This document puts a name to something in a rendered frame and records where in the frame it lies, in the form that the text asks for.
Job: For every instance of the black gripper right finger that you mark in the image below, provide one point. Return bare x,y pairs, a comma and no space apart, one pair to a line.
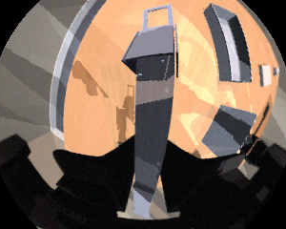
182,173

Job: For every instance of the light wooden board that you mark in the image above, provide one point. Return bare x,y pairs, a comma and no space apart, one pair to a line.
119,84

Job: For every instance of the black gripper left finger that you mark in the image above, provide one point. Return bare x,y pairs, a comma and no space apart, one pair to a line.
114,170

